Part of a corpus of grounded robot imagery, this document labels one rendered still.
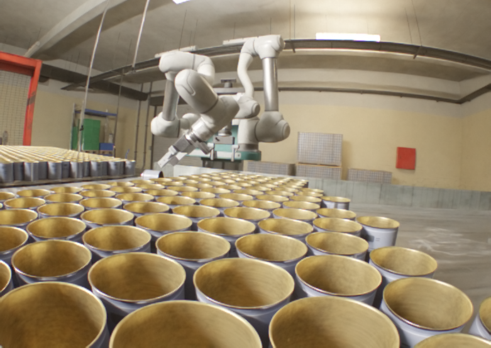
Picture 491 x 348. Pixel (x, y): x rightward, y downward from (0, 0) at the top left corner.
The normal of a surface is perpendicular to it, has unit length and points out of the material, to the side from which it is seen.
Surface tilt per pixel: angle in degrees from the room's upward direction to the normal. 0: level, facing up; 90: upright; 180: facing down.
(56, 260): 90
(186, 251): 90
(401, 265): 90
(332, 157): 92
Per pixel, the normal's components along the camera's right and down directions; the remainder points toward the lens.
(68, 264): 0.38, 0.06
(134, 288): 0.58, 0.07
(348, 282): -0.75, -0.02
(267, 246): 0.01, 0.04
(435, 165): -0.36, 0.01
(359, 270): -0.90, -0.04
